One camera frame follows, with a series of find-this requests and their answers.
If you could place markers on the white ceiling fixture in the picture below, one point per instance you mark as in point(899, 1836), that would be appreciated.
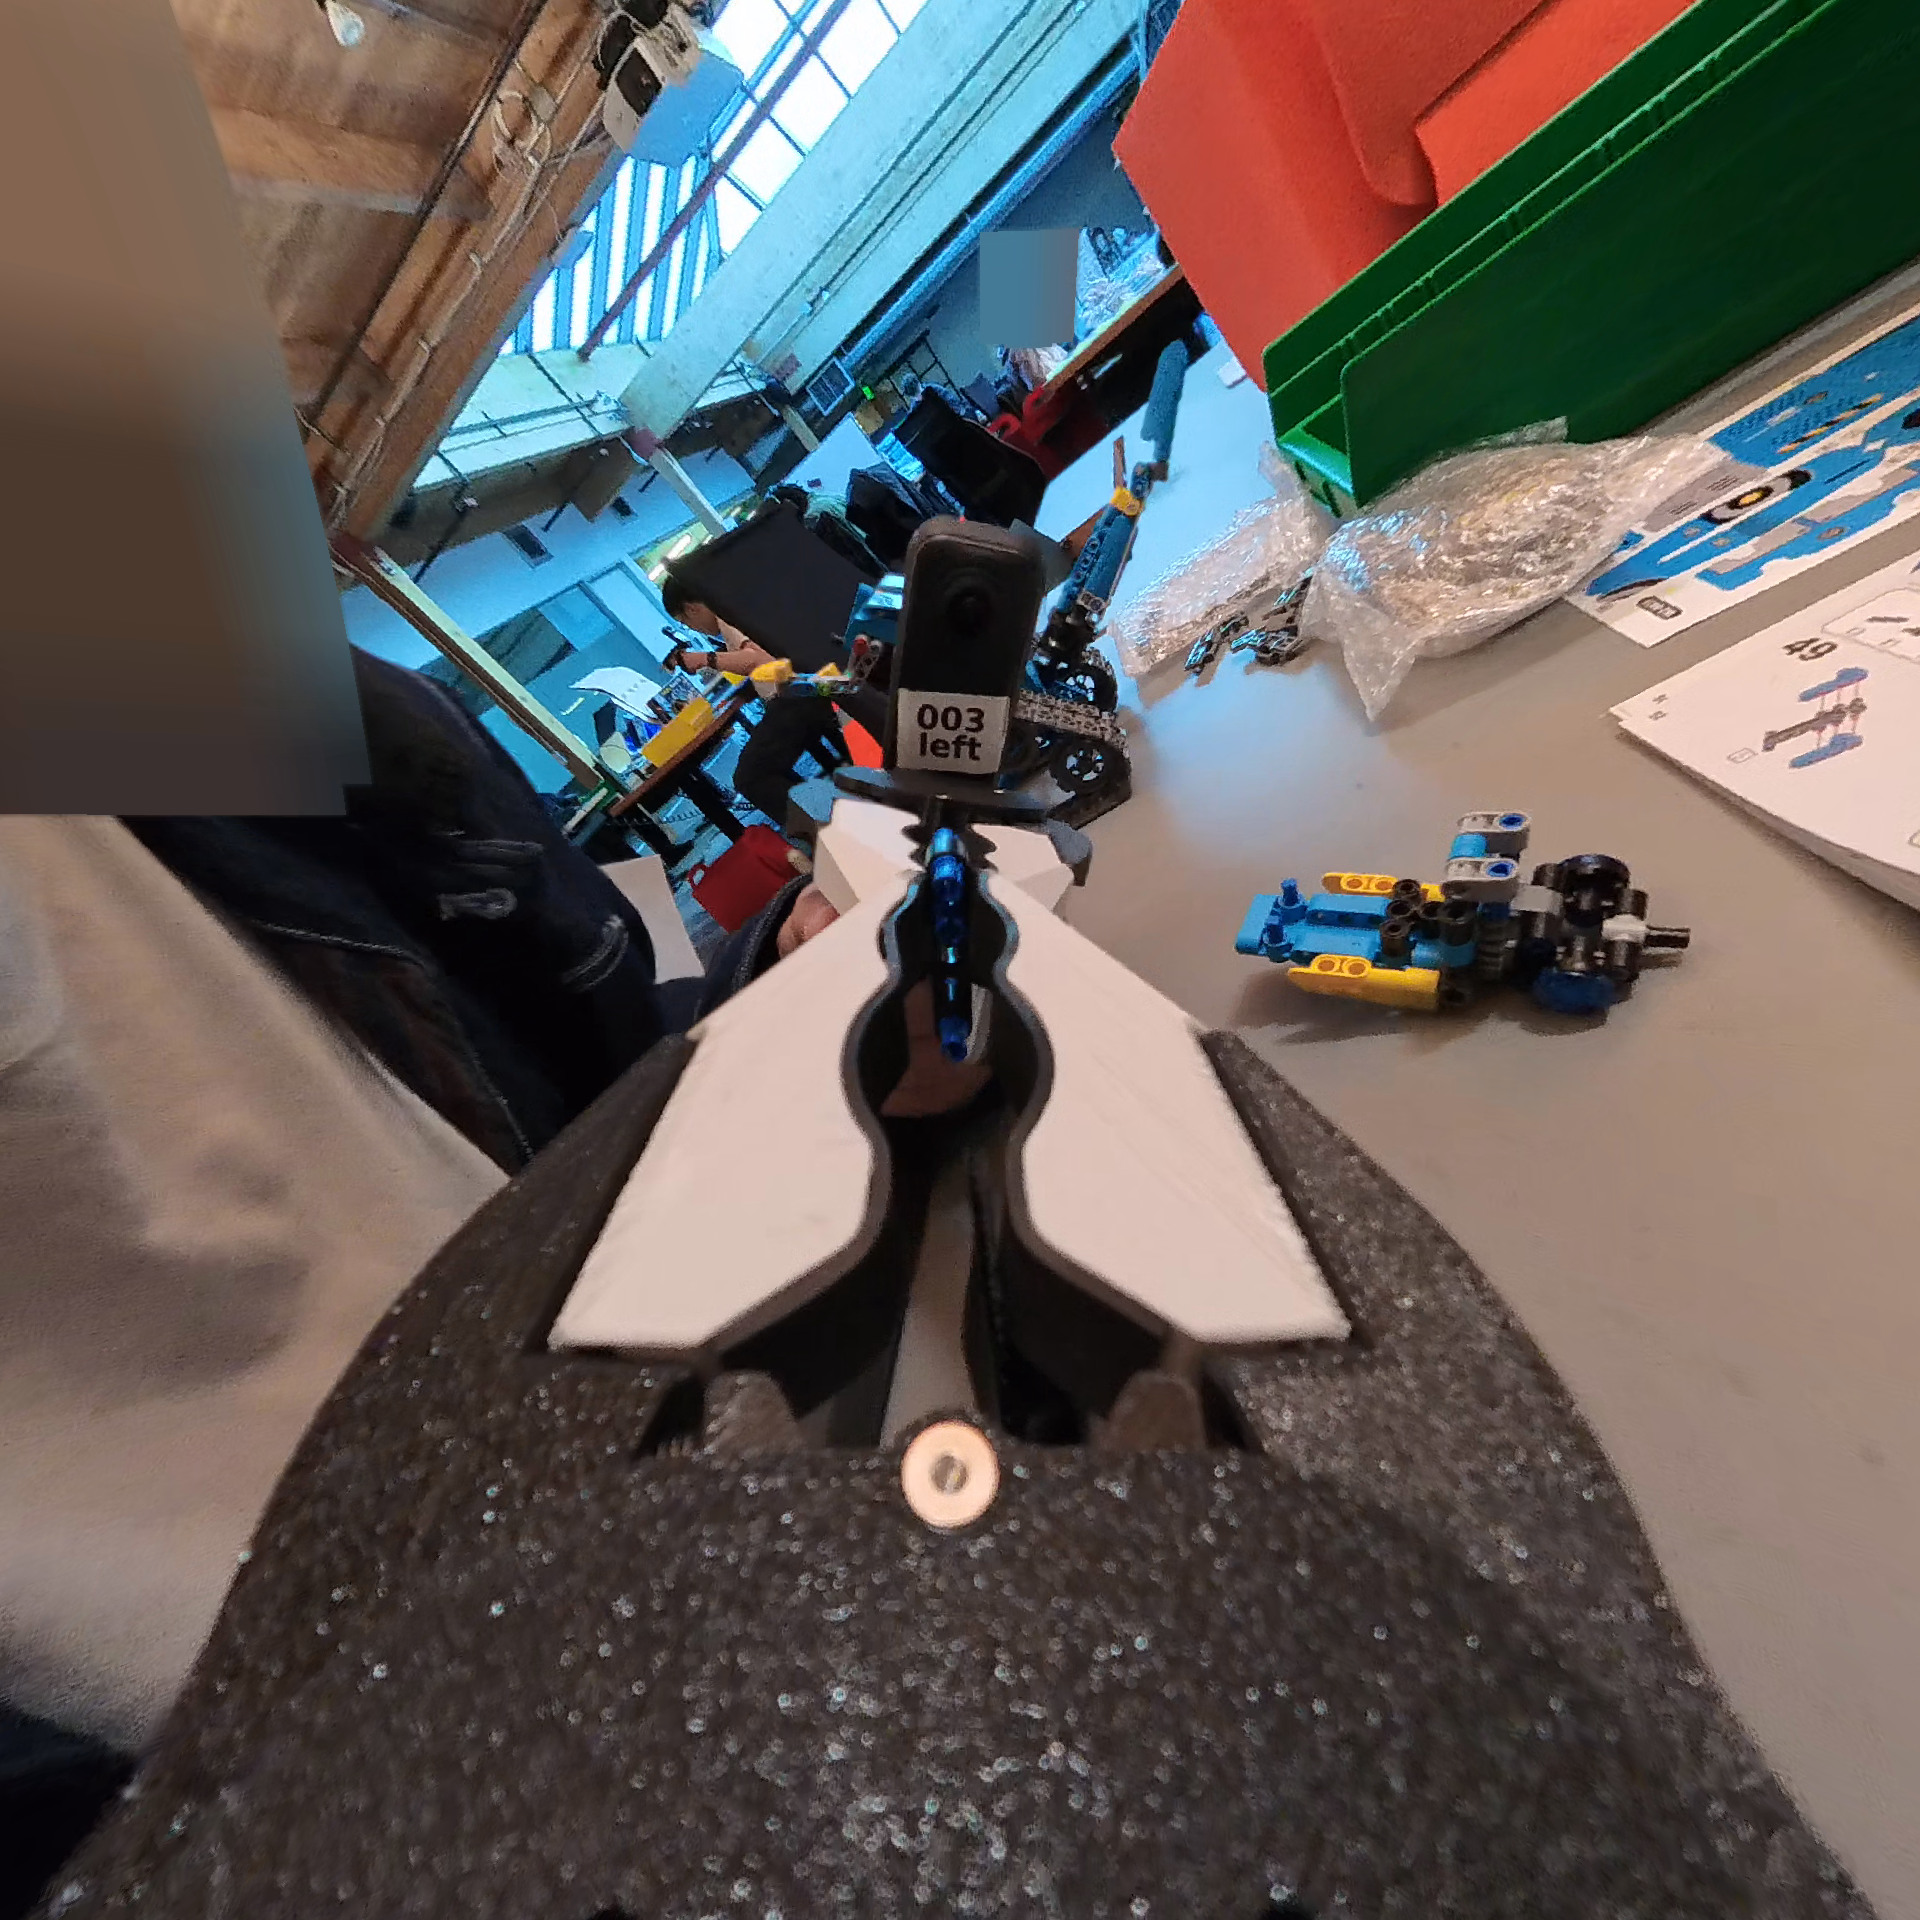
point(645, 76)

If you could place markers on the open instruction booklet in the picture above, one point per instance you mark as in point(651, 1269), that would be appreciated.
point(1800, 752)

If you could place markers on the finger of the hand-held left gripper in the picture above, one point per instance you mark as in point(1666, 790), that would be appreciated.
point(1035, 868)
point(863, 855)

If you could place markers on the built blue robot model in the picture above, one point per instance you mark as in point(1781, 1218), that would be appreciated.
point(1088, 705)

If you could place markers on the red bag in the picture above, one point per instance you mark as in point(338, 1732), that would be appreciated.
point(741, 878)

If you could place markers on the green plastic bin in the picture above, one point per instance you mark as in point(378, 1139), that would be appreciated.
point(1575, 329)

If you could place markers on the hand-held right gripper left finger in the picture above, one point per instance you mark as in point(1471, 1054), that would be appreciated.
point(720, 1185)

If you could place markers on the blue sticker sheet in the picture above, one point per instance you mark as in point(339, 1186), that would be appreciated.
point(1769, 495)

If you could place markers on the white shirt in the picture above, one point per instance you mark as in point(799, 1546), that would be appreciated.
point(151, 1275)

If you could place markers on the blue yellow brick assembly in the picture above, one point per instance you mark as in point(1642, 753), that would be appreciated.
point(1351, 936)

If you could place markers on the orange plastic bin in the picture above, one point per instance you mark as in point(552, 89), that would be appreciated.
point(1245, 196)

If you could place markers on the black tilted panel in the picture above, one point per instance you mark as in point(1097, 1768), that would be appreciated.
point(780, 577)

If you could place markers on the crinkled clear plastic bag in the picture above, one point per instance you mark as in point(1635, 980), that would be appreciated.
point(1500, 553)

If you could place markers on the clear bag of track links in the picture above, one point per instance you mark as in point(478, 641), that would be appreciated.
point(1216, 586)

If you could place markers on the grey desk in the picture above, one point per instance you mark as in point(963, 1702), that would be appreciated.
point(1651, 1350)

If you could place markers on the short black ridged beam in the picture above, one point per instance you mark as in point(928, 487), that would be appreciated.
point(960, 975)

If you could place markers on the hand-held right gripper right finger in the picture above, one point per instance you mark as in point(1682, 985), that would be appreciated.
point(1185, 1185)

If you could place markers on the striped skylight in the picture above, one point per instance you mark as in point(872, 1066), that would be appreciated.
point(675, 225)

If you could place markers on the person's left hand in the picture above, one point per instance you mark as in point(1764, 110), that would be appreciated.
point(930, 1073)

